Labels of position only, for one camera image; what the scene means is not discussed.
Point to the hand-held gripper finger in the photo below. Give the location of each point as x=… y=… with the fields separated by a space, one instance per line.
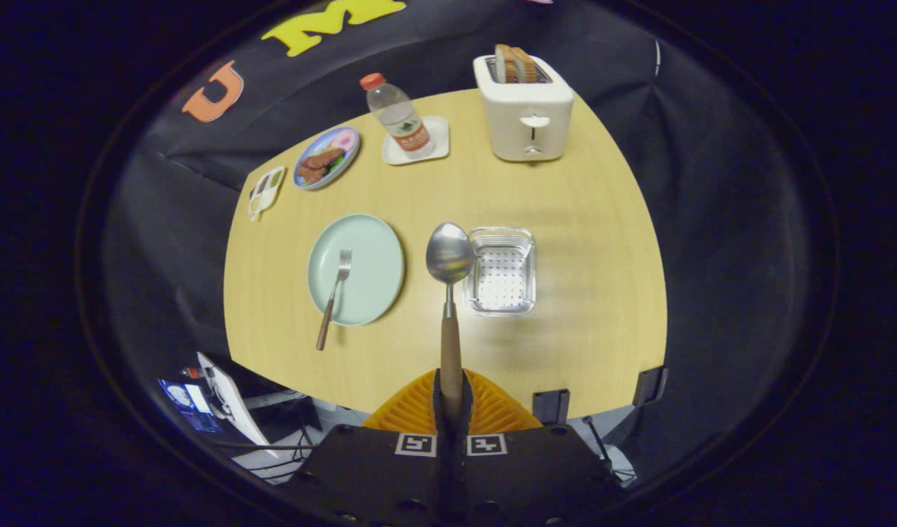
x=443 y=468
x=460 y=468

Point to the black table clamp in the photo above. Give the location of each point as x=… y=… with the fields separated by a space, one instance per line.
x=650 y=386
x=551 y=407

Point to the clear perforated plastic basket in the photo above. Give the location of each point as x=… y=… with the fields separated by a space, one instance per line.
x=503 y=278

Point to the light green plate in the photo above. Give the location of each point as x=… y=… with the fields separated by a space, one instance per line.
x=371 y=271

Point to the white panel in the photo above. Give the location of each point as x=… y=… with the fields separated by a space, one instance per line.
x=232 y=399

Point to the laptop screen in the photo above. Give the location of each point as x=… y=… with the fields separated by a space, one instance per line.
x=192 y=406

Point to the white divided sauce dish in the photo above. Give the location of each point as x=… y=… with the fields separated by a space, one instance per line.
x=266 y=192

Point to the blue plate with food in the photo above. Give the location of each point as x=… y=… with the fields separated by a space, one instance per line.
x=324 y=159

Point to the white square coaster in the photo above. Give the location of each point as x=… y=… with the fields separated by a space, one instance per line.
x=439 y=135

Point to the clear water bottle red cap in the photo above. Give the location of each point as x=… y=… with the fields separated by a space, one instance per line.
x=400 y=121

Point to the black backdrop cloth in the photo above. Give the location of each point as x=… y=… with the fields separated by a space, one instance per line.
x=712 y=219

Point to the white toaster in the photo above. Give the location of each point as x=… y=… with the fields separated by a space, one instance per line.
x=525 y=110

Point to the toast slice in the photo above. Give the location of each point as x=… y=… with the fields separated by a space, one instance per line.
x=504 y=62
x=526 y=64

